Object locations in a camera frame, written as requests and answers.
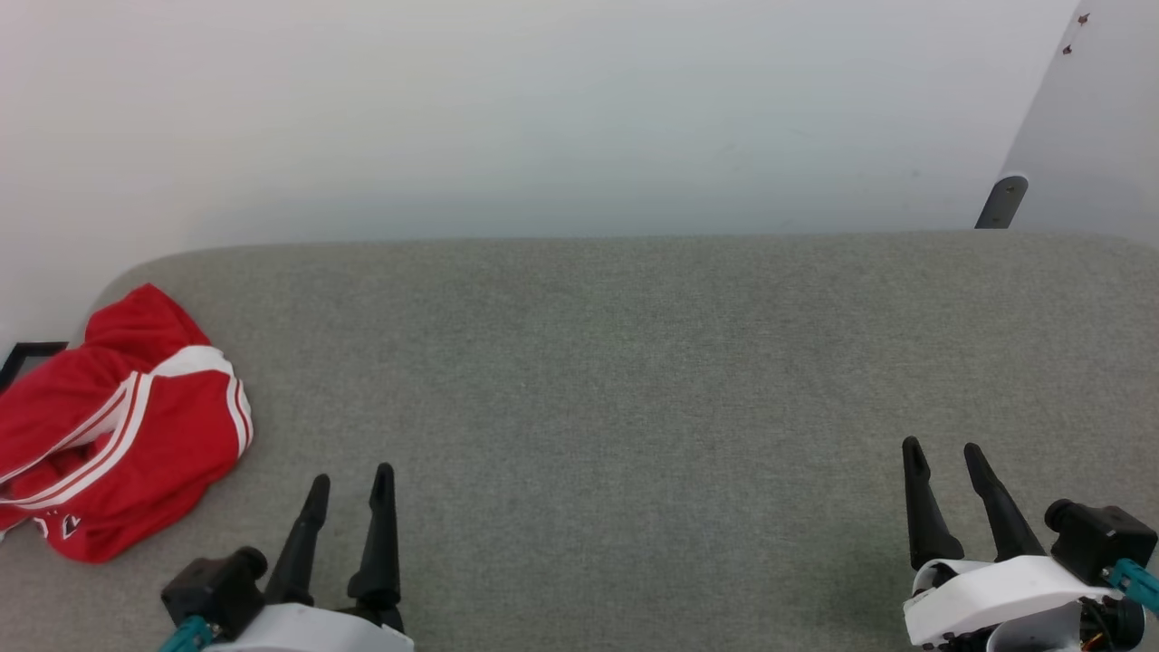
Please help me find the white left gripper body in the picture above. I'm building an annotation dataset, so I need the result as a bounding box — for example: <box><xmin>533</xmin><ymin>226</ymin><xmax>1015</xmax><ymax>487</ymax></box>
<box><xmin>204</xmin><ymin>602</ymin><xmax>415</xmax><ymax>652</ymax></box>

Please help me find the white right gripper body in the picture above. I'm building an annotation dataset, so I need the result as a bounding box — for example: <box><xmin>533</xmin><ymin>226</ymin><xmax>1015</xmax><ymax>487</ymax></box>
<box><xmin>903</xmin><ymin>554</ymin><xmax>1124</xmax><ymax>648</ymax></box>

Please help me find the grey metal wall bracket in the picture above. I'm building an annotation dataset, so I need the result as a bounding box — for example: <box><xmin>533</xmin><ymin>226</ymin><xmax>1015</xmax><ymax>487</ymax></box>
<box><xmin>974</xmin><ymin>175</ymin><xmax>1030</xmax><ymax>230</ymax></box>

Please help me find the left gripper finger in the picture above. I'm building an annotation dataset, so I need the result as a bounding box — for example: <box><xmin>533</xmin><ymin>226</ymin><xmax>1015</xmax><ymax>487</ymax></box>
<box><xmin>263</xmin><ymin>474</ymin><xmax>331</xmax><ymax>608</ymax></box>
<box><xmin>348</xmin><ymin>463</ymin><xmax>406</xmax><ymax>633</ymax></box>

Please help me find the black rectangular frame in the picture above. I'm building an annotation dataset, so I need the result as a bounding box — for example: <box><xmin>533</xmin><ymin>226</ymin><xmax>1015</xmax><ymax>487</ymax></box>
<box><xmin>0</xmin><ymin>341</ymin><xmax>69</xmax><ymax>392</ymax></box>

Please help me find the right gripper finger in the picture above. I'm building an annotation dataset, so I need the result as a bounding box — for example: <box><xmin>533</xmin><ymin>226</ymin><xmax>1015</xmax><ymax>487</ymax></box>
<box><xmin>963</xmin><ymin>443</ymin><xmax>1049</xmax><ymax>562</ymax></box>
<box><xmin>902</xmin><ymin>436</ymin><xmax>966</xmax><ymax>571</ymax></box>

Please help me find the red white jersey shirt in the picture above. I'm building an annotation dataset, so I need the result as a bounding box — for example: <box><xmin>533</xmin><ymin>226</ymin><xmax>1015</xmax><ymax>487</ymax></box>
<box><xmin>0</xmin><ymin>283</ymin><xmax>254</xmax><ymax>564</ymax></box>

